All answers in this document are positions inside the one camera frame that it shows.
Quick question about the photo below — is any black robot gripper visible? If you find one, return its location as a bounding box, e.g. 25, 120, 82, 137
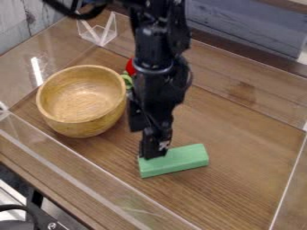
126, 57, 193, 160

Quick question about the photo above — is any green rectangular block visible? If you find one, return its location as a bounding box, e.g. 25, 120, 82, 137
137, 144, 209, 178

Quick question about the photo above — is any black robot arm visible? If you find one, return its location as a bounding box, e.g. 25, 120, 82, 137
113, 0, 193, 160

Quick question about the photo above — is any brown wooden bowl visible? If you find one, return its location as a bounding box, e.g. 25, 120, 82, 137
36, 65, 125, 138

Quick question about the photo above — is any red plush strawberry toy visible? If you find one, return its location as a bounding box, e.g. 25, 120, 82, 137
121, 58, 136, 90

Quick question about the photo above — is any black metal table leg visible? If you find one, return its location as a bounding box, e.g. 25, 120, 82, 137
26, 189, 69, 230

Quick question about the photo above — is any clear acrylic tray wall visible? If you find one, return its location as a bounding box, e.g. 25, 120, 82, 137
0, 102, 200, 230

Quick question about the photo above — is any clear acrylic corner bracket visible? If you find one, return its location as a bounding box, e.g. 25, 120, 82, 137
76, 12, 117, 47

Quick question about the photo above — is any black cable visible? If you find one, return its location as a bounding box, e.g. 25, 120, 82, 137
41, 0, 112, 21

